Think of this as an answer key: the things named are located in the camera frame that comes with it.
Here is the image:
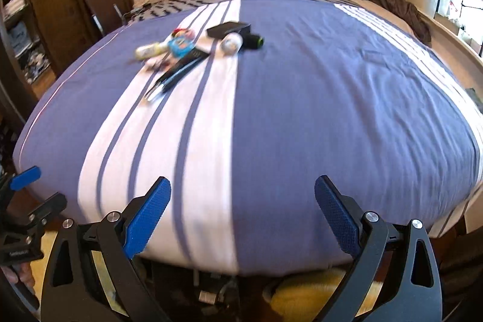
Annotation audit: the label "yellow lotion bottle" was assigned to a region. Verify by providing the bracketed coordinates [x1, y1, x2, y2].
[135, 42, 169, 61]

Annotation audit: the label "black cosmetic tube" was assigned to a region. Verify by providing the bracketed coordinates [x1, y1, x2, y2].
[144, 48, 210, 102]

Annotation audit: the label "blue snack packet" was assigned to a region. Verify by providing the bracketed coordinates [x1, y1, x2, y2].
[168, 36, 195, 59]

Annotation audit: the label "white tape roll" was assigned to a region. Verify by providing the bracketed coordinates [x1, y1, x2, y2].
[220, 33, 243, 56]

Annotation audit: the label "black green small object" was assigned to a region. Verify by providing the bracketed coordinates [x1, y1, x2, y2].
[241, 33, 264, 50]

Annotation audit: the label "left hand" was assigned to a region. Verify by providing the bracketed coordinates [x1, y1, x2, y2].
[1, 262, 35, 293]

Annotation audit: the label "wooden wardrobe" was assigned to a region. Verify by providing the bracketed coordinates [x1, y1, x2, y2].
[0, 0, 134, 120]

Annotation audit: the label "purple white striped bedspread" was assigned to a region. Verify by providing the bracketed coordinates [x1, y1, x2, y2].
[13, 0, 482, 275]

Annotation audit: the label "black box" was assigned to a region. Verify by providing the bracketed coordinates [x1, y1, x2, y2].
[206, 21, 251, 40]

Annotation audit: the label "colourful hair ties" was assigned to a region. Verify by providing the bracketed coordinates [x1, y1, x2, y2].
[171, 27, 197, 40]

